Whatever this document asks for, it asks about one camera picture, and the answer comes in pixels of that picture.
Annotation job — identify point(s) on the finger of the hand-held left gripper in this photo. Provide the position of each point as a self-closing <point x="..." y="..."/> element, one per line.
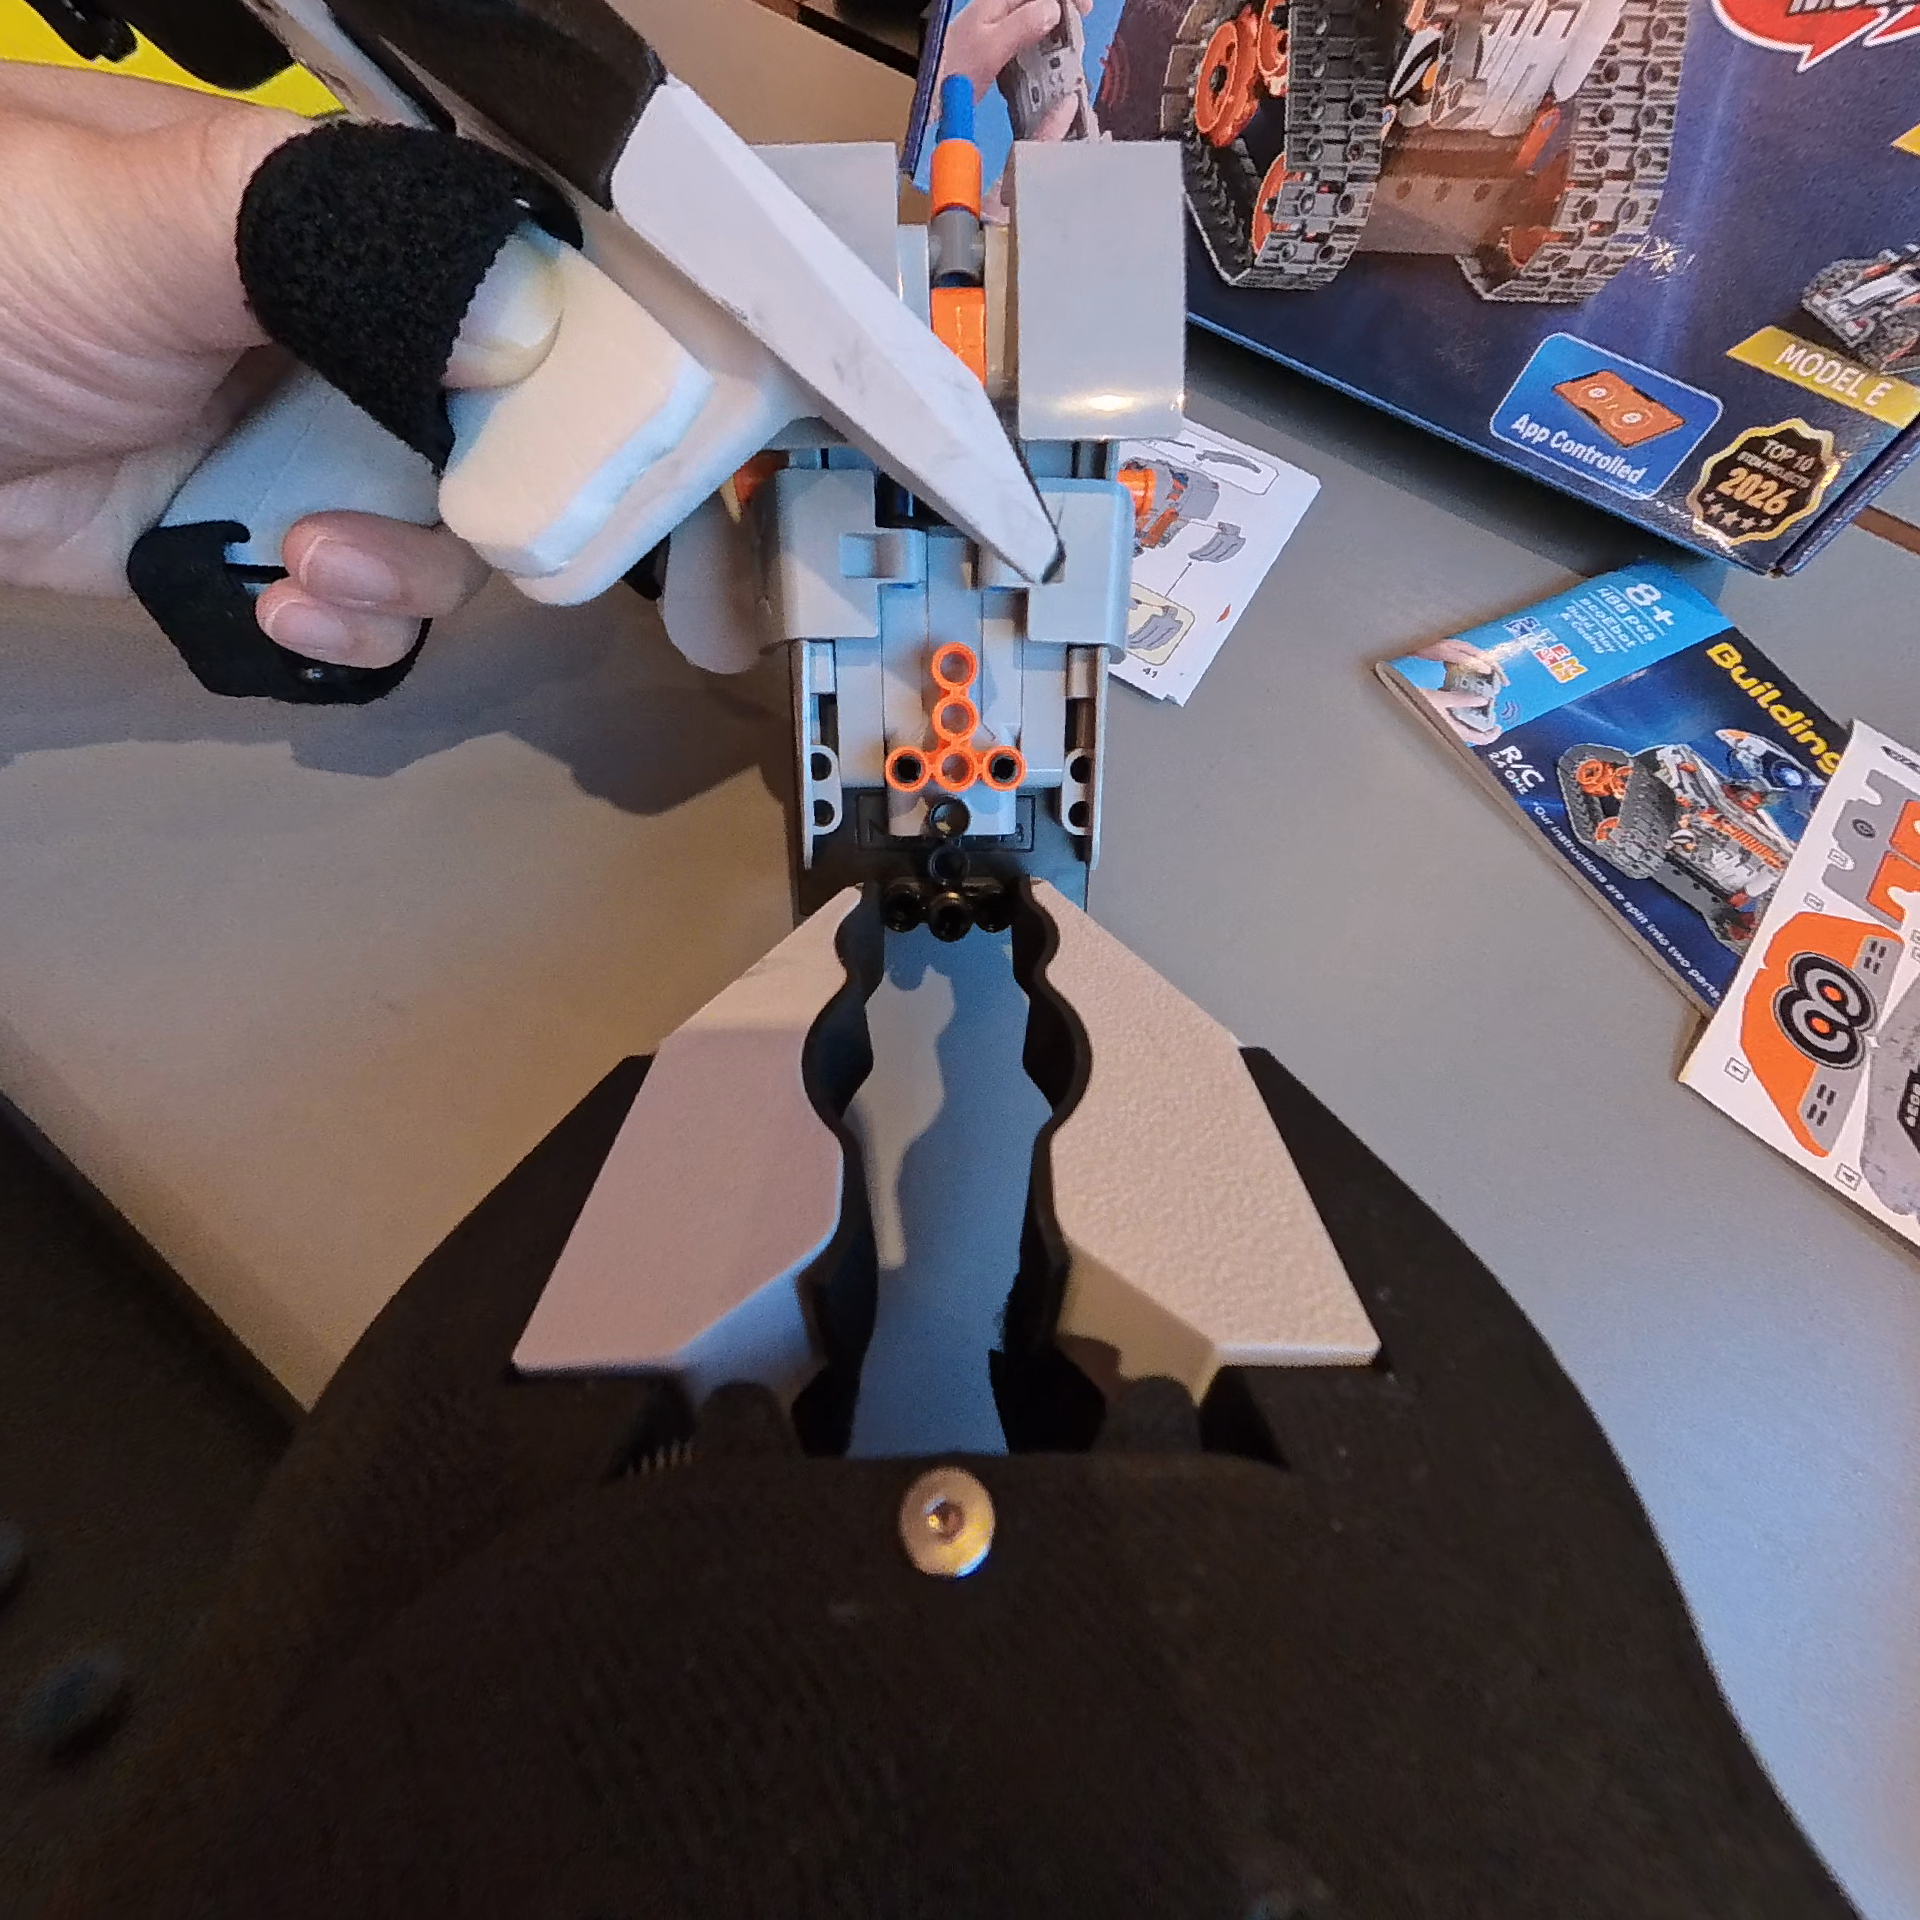
<point x="856" y="346"/>

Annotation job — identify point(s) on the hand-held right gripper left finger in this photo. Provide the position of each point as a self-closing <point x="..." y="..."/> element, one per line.
<point x="708" y="1201"/>

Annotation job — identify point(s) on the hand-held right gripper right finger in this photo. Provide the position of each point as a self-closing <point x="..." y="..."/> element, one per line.
<point x="1201" y="1201"/>

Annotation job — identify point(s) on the yellow plastic bin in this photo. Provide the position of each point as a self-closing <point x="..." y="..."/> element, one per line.
<point x="152" y="47"/>

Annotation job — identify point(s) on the grey building block robot body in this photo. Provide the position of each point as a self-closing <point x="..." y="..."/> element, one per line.
<point x="932" y="676"/>

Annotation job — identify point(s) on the grey desk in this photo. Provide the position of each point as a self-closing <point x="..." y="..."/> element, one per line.
<point x="363" y="960"/>

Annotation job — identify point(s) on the person's left hand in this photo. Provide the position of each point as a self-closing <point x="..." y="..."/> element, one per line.
<point x="119" y="331"/>

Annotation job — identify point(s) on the open instruction manual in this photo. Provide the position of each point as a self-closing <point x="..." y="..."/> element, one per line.
<point x="1232" y="554"/>

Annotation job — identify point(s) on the blue instruction booklet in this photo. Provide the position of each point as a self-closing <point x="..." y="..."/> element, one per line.
<point x="1594" y="781"/>

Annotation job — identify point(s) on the blue robot kit box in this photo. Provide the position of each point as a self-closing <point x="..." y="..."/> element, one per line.
<point x="1442" y="181"/>

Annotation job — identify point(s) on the robot sticker sheet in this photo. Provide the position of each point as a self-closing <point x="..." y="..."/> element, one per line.
<point x="1830" y="1007"/>

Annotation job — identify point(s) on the black perforated chair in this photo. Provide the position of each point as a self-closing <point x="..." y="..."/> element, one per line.
<point x="75" y="1559"/>

